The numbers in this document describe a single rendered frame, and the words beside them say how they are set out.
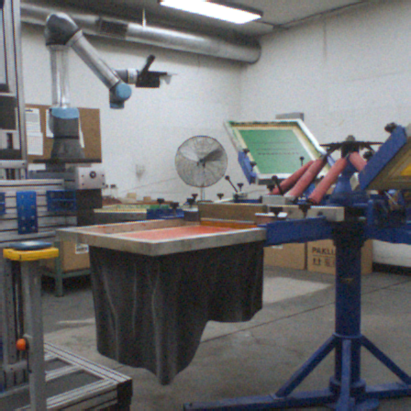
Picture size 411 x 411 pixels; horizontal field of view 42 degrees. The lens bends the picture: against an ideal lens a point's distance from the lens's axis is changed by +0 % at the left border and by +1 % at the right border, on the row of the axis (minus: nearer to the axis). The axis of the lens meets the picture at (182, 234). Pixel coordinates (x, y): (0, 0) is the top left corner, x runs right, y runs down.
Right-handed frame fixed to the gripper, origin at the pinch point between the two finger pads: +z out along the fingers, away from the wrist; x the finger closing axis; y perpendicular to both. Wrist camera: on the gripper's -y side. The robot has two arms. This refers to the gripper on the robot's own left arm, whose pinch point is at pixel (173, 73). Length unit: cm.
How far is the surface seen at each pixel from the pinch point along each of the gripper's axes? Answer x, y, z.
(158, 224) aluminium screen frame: 59, 63, -25
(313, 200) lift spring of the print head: 67, 54, 43
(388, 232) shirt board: 86, 65, 69
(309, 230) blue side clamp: 101, 58, 20
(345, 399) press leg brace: 82, 144, 59
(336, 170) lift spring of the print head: 60, 42, 58
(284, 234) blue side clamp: 106, 57, 6
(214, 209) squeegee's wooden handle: 69, 55, -5
